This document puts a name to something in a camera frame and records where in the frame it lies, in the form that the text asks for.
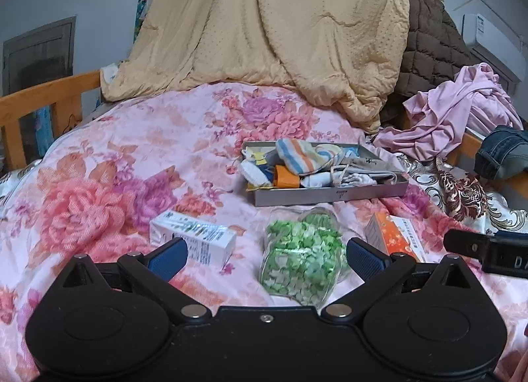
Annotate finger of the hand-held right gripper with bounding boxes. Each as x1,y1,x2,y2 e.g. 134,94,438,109
445,228,498,260
493,230,528,242

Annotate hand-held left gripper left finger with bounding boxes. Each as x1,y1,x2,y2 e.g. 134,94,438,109
51,237,212,322

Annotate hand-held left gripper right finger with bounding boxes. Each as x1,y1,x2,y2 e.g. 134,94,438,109
321,237,481,322

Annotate grey tray box cartoon lining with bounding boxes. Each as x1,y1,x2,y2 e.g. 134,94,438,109
240,140,410,207

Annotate small white sock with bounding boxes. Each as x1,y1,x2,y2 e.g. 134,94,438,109
300,172,331,189

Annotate burlap drawstring pouch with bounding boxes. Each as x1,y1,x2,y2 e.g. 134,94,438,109
330,153,399,187

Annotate striped sock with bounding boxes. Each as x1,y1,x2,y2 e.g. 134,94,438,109
276,138,349,176

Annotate white towel blue print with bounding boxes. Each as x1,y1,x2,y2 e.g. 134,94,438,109
240,159,275,185

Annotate white milk carton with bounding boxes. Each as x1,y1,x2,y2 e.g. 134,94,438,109
149,209,237,268

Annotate orange white cardboard box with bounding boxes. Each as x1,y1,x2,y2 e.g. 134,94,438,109
365,213,427,264

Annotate bag of green pieces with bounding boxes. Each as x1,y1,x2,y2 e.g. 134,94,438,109
259,206,351,307

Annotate blue jeans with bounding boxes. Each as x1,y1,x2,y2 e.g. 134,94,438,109
474,125,528,182

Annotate pink floral bedsheet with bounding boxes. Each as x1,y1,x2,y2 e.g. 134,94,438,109
0,82,528,382

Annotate pink garment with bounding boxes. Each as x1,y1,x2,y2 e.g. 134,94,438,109
373,62,524,164

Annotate brown quilted jacket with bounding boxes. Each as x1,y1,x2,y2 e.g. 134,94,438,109
379,0,481,129

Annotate white air conditioner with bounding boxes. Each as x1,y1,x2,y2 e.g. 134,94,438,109
462,13,522,86

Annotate yellow quilt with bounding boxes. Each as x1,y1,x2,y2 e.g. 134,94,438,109
101,0,411,135

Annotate wooden bed frame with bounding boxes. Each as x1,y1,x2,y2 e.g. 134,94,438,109
0,70,528,201

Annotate grey wall door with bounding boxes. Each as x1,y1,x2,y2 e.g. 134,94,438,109
2,16,78,160

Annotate green patterned wall poster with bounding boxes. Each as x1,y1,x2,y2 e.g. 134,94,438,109
133,0,157,42

